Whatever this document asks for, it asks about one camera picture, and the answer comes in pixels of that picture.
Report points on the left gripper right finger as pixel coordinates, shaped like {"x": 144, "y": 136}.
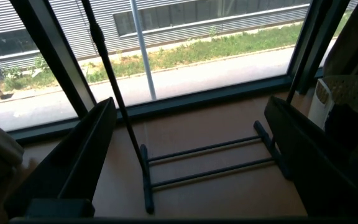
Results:
{"x": 315, "y": 180}

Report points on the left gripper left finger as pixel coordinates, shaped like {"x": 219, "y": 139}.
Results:
{"x": 82, "y": 177}

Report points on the black clothes rack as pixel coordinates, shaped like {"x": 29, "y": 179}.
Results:
{"x": 147, "y": 186}

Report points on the white laundry basket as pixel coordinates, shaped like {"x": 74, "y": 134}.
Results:
{"x": 319, "y": 109}

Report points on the black garment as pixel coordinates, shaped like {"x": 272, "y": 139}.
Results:
{"x": 350, "y": 124}

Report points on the window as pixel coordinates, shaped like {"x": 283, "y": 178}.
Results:
{"x": 197, "y": 77}

